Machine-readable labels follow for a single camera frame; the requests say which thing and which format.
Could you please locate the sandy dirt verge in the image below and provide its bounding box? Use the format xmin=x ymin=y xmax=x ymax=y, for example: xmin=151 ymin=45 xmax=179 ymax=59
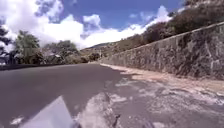
xmin=99 ymin=62 xmax=224 ymax=97

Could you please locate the grey asphalt road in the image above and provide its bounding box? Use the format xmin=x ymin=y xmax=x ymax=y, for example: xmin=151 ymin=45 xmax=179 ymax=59
xmin=0 ymin=62 xmax=224 ymax=128

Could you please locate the bushy hillside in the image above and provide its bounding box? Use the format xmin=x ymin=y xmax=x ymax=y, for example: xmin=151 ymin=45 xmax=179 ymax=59
xmin=79 ymin=0 xmax=224 ymax=63

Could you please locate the row of trees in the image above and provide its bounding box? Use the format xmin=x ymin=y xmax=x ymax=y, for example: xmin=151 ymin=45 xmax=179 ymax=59
xmin=0 ymin=26 xmax=82 ymax=66

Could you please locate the tall grey stone wall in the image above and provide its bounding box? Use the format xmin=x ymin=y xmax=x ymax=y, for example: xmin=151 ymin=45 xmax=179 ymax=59
xmin=99 ymin=21 xmax=224 ymax=81

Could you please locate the low dark roadside wall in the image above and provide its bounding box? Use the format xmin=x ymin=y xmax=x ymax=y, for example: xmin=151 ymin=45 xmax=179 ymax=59
xmin=0 ymin=63 xmax=69 ymax=72

